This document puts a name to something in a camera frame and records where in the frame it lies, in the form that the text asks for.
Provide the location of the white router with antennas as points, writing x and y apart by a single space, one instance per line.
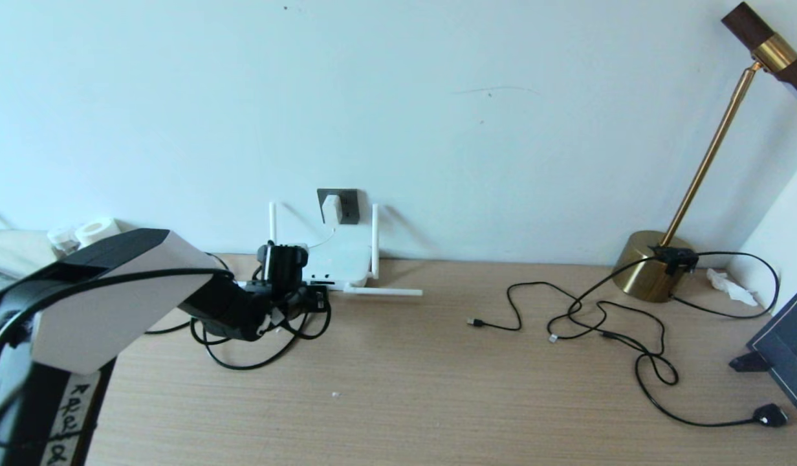
347 262

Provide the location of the white paper roll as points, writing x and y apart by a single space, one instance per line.
98 232

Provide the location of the grey wall socket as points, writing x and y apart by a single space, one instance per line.
350 207

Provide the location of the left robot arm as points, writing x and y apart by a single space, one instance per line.
101 310

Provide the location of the brass desk lamp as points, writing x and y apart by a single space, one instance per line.
645 272

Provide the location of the white power adapter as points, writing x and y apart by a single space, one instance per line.
331 210

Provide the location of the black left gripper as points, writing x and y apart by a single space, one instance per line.
308 299

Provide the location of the crumpled white tissue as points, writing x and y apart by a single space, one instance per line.
730 288

